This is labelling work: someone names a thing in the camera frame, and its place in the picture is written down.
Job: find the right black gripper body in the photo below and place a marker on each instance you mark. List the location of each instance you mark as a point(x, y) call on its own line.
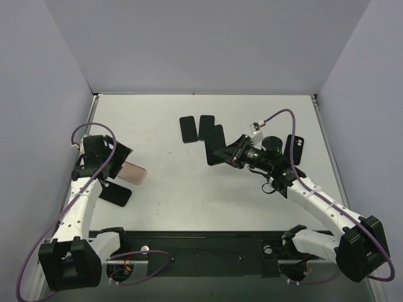
point(240, 151)

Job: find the blue phone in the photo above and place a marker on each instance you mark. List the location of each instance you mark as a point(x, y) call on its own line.
point(206, 123)

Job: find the black ring phone case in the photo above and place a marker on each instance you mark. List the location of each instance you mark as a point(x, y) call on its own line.
point(115, 194)

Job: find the black phone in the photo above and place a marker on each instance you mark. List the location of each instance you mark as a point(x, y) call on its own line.
point(189, 132)

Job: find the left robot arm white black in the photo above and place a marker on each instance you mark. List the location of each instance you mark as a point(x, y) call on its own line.
point(71, 259)

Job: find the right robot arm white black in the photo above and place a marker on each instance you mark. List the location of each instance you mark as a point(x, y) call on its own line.
point(357, 245)

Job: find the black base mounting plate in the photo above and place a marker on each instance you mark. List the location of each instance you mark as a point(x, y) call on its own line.
point(205, 254)

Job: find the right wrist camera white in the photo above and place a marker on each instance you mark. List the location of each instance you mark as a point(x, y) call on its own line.
point(257, 135)

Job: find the aluminium frame rail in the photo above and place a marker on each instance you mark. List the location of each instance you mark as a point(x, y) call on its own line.
point(329, 151)

